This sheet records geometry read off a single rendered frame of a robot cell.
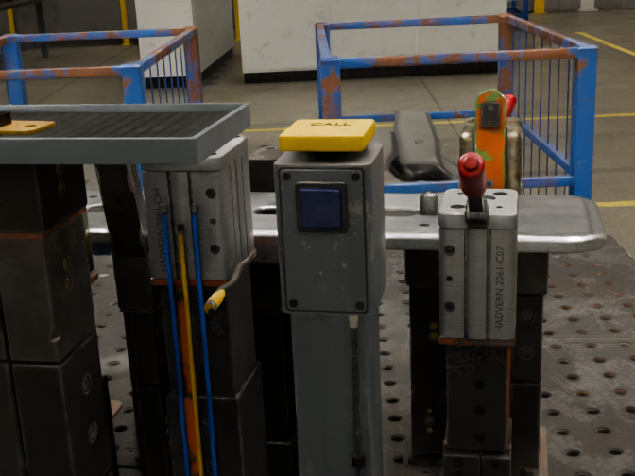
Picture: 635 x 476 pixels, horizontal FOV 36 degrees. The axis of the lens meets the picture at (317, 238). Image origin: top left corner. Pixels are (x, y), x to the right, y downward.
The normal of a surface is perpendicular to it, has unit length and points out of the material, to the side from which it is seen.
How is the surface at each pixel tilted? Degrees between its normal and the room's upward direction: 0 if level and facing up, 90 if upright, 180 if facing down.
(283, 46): 90
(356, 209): 90
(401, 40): 90
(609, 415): 0
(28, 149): 90
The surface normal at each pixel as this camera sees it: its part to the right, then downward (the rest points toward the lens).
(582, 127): 0.01, 0.30
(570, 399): -0.04, -0.95
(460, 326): -0.20, 0.30
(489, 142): -0.20, 0.10
